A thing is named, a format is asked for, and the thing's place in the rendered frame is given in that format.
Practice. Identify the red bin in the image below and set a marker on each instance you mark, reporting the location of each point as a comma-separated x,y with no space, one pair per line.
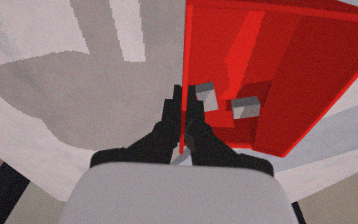
297,65

